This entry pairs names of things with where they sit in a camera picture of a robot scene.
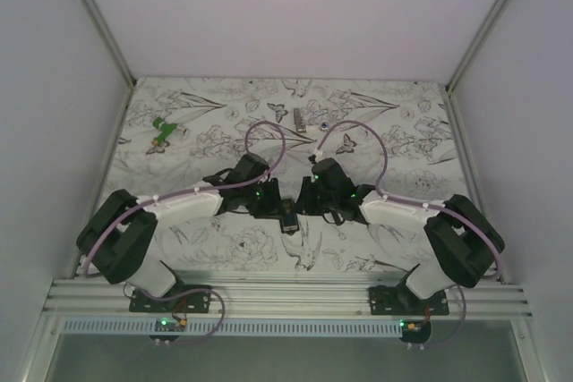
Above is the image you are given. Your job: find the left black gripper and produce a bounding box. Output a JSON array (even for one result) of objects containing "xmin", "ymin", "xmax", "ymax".
[{"xmin": 242, "ymin": 176, "xmax": 287, "ymax": 220}]

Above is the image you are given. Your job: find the black fuse box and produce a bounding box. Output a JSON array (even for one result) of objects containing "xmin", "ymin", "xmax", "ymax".
[{"xmin": 279, "ymin": 199, "xmax": 299, "ymax": 235}]

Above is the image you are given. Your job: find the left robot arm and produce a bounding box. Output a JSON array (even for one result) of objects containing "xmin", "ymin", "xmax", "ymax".
[{"xmin": 76, "ymin": 153, "xmax": 272, "ymax": 312}]

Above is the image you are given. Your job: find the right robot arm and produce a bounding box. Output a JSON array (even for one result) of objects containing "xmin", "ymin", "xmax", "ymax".
[{"xmin": 295, "ymin": 157, "xmax": 505, "ymax": 315}]

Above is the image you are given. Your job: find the floral patterned table mat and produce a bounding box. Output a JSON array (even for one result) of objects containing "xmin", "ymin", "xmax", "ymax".
[{"xmin": 105, "ymin": 78, "xmax": 466, "ymax": 273}]

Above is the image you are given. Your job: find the green plastic connector part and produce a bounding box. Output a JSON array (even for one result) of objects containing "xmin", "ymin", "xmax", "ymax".
[{"xmin": 151, "ymin": 117, "xmax": 178, "ymax": 147}]

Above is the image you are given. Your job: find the left small circuit board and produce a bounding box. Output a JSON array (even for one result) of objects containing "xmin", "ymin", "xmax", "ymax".
[{"xmin": 149, "ymin": 318, "xmax": 186, "ymax": 344}]

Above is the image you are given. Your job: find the small circuit board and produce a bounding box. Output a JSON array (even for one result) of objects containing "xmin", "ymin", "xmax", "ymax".
[
  {"xmin": 149, "ymin": 318, "xmax": 186, "ymax": 344},
  {"xmin": 399, "ymin": 320, "xmax": 432, "ymax": 344}
]

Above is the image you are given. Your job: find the right small circuit board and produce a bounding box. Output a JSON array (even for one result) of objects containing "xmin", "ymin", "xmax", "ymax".
[{"xmin": 399, "ymin": 320, "xmax": 432, "ymax": 344}]

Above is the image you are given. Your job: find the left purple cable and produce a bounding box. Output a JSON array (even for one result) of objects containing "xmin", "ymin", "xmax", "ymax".
[{"xmin": 82, "ymin": 121, "xmax": 287, "ymax": 348}]

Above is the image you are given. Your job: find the purple cable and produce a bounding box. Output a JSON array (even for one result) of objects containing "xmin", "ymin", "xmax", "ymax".
[
  {"xmin": 312, "ymin": 120, "xmax": 504, "ymax": 351},
  {"xmin": 82, "ymin": 121, "xmax": 287, "ymax": 348}
]

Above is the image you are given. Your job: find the grey metal bracket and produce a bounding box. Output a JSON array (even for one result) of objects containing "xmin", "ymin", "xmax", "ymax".
[{"xmin": 293, "ymin": 108, "xmax": 307, "ymax": 133}]

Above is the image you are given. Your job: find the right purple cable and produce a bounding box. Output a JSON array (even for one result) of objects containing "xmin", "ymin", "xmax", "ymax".
[{"xmin": 312, "ymin": 120, "xmax": 504, "ymax": 351}]

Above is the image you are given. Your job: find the aluminium front rail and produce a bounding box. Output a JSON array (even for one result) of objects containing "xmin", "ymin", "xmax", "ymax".
[{"xmin": 42, "ymin": 279, "xmax": 533, "ymax": 320}]

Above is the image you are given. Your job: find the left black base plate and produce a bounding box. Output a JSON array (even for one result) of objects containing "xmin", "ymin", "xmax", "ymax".
[{"xmin": 129, "ymin": 284, "xmax": 212, "ymax": 314}]

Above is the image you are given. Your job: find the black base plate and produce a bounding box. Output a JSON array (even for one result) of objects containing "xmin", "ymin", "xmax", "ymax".
[
  {"xmin": 129, "ymin": 284, "xmax": 212, "ymax": 314},
  {"xmin": 368, "ymin": 285, "xmax": 449, "ymax": 317}
]

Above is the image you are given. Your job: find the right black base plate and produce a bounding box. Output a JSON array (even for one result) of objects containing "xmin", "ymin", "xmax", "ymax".
[{"xmin": 368, "ymin": 285, "xmax": 449, "ymax": 317}]

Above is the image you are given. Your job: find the white slotted cable duct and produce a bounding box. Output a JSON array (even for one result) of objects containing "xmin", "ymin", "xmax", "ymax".
[{"xmin": 61, "ymin": 317, "xmax": 401, "ymax": 338}]

